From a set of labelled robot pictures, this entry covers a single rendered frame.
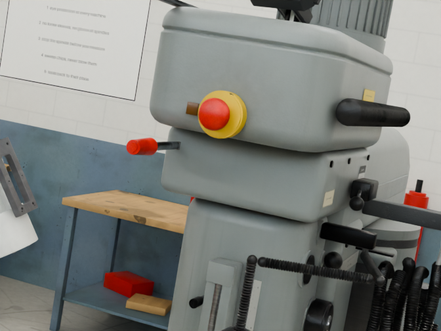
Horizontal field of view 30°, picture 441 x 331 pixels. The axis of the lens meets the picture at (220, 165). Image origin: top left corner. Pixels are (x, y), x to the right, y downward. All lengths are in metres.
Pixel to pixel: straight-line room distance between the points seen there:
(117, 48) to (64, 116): 0.66
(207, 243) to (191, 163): 0.12
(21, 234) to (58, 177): 5.40
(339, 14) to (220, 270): 0.49
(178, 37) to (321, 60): 0.19
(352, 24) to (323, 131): 0.40
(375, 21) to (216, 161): 0.43
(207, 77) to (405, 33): 4.47
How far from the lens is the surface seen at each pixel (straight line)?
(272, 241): 1.18
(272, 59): 1.03
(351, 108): 1.04
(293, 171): 1.12
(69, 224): 5.40
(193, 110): 1.06
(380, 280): 1.10
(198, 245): 1.22
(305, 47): 1.03
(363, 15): 1.43
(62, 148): 6.31
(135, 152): 1.05
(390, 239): 1.71
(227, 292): 1.17
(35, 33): 6.48
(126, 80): 6.07
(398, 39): 5.49
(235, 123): 1.02
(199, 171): 1.16
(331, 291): 1.37
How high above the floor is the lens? 1.81
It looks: 6 degrees down
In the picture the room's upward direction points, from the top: 10 degrees clockwise
